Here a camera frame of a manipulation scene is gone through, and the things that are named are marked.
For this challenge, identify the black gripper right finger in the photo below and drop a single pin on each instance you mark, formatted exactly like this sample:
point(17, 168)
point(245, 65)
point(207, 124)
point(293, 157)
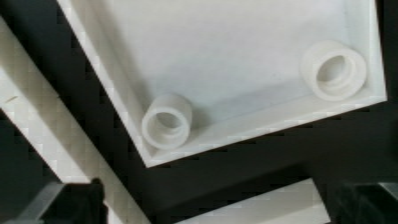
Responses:
point(367, 203)

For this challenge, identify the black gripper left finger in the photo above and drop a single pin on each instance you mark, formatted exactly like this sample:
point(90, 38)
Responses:
point(69, 204)

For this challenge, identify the white square tabletop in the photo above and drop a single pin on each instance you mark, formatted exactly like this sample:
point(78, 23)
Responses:
point(227, 68)

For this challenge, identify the white U-shaped obstacle fence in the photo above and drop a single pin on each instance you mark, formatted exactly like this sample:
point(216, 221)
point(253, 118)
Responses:
point(287, 206)

